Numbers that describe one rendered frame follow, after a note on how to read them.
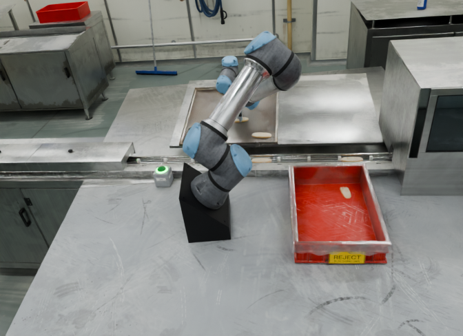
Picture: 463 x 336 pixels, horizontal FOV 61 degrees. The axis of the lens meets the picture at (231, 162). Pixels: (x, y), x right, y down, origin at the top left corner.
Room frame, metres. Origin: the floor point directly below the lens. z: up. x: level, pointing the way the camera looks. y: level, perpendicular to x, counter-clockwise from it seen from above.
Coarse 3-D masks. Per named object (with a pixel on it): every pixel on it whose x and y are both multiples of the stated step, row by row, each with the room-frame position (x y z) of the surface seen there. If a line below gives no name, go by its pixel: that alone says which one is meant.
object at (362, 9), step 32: (352, 0) 3.94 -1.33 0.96; (384, 0) 3.77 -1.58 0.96; (416, 0) 3.62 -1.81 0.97; (448, 0) 3.48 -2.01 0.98; (352, 32) 3.80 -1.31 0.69; (384, 32) 3.03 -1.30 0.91; (416, 32) 2.98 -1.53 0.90; (448, 32) 2.95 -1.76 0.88; (352, 64) 3.65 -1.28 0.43; (384, 64) 3.02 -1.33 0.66
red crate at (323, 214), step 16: (304, 192) 1.32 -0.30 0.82; (320, 192) 1.31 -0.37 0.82; (336, 192) 1.30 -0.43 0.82; (352, 192) 1.29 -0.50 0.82; (304, 208) 1.22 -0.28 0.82; (320, 208) 1.21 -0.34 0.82; (336, 208) 1.20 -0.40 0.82; (352, 208) 1.19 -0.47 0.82; (304, 224) 1.13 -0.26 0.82; (320, 224) 1.12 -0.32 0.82; (336, 224) 1.11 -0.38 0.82; (352, 224) 1.10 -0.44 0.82; (368, 224) 1.09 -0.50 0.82; (304, 240) 1.04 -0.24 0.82; (320, 240) 1.03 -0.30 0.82; (336, 240) 1.02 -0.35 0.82; (352, 240) 1.02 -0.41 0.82; (368, 240) 1.01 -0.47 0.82; (304, 256) 0.94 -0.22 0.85; (320, 256) 0.93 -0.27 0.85; (368, 256) 0.91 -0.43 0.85; (384, 256) 0.90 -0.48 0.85
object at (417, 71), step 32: (416, 64) 1.44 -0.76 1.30; (448, 64) 1.41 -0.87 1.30; (384, 96) 1.69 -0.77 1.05; (416, 96) 1.26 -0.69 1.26; (384, 128) 1.62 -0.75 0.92; (416, 128) 1.53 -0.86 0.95; (416, 160) 1.23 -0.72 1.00; (448, 160) 1.21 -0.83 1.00; (416, 192) 1.22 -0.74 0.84; (448, 192) 1.20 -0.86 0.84
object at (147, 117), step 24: (312, 72) 2.63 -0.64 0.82; (336, 72) 2.58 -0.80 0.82; (360, 72) 2.53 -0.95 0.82; (384, 72) 2.49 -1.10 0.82; (144, 96) 2.54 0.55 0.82; (168, 96) 2.50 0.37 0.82; (120, 120) 2.22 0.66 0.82; (144, 120) 2.18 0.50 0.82; (168, 120) 2.14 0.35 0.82; (144, 144) 1.90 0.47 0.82; (168, 144) 1.87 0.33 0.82; (384, 144) 1.63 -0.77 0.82
